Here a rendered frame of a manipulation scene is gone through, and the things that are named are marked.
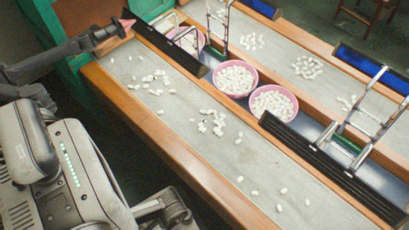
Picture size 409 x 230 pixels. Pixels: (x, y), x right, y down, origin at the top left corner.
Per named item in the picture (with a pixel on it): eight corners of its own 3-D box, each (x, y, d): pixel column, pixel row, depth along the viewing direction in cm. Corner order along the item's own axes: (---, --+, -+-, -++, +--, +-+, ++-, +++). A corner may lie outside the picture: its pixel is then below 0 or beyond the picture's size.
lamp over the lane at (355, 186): (395, 231, 106) (406, 225, 100) (256, 124, 132) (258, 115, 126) (406, 214, 109) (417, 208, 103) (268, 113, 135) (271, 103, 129)
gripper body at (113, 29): (121, 34, 152) (107, 41, 150) (113, 15, 145) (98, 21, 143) (126, 38, 147) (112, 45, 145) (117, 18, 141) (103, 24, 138)
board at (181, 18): (150, 43, 201) (149, 41, 200) (135, 32, 207) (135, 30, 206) (187, 18, 213) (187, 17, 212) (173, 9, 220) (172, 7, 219)
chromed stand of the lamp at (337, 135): (363, 159, 161) (407, 110, 124) (330, 136, 169) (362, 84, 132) (381, 137, 168) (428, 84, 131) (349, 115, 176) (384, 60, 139)
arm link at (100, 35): (98, 45, 142) (92, 34, 138) (94, 41, 147) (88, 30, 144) (111, 39, 144) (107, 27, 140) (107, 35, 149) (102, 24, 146)
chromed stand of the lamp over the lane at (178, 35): (180, 99, 186) (172, 43, 149) (158, 81, 195) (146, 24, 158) (202, 82, 193) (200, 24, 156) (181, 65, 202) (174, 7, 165)
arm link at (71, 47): (2, 93, 131) (-14, 71, 124) (2, 88, 135) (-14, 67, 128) (97, 51, 143) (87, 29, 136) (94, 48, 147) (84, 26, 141)
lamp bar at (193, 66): (199, 80, 147) (198, 70, 141) (120, 20, 172) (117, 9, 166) (211, 71, 150) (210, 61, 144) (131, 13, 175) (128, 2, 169)
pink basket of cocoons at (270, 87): (275, 142, 168) (277, 133, 161) (238, 114, 179) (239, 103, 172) (303, 112, 178) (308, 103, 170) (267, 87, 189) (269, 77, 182)
